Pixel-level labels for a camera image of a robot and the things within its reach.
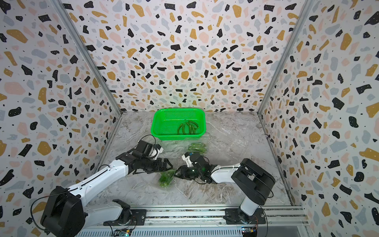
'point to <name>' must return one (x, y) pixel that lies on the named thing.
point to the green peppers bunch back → (199, 147)
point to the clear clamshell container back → (204, 140)
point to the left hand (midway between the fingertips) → (168, 167)
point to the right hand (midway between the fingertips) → (175, 175)
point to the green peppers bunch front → (187, 128)
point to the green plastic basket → (165, 122)
